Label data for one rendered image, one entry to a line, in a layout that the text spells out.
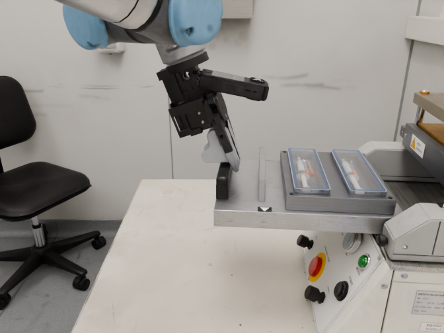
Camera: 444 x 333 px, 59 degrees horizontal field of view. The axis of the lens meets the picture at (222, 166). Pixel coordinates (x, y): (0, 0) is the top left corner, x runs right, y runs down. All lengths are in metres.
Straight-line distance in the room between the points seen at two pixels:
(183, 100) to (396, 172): 0.46
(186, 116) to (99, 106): 1.51
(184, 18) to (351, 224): 0.39
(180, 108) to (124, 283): 0.38
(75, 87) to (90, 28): 1.62
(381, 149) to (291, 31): 1.26
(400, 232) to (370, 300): 0.11
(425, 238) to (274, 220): 0.21
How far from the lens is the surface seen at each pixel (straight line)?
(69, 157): 2.29
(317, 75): 2.07
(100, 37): 0.55
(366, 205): 0.64
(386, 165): 0.86
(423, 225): 0.60
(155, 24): 0.45
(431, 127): 0.81
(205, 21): 0.46
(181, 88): 0.66
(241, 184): 0.70
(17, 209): 1.83
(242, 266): 0.86
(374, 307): 0.66
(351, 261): 0.71
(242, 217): 0.62
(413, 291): 0.66
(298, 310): 0.78
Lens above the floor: 1.27
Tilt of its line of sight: 23 degrees down
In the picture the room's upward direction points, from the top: straight up
